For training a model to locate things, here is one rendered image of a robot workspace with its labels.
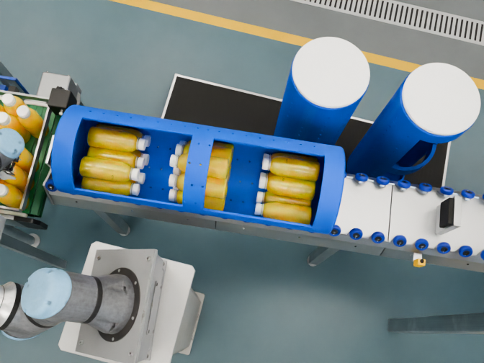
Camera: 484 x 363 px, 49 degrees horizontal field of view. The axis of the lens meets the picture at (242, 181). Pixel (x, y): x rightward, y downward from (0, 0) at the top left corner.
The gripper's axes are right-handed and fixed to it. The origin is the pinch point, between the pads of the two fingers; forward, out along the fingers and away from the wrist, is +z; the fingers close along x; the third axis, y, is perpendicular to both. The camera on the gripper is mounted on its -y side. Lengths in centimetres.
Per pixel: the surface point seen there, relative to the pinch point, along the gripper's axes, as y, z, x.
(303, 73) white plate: 91, 4, 52
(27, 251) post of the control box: -7, 53, -20
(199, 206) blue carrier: 64, -7, -3
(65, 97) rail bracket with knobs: 9.6, 7.2, 30.6
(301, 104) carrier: 92, 11, 43
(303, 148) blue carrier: 93, -13, 18
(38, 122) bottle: 3.1, 6.7, 19.7
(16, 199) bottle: 3.1, 6.2, -7.9
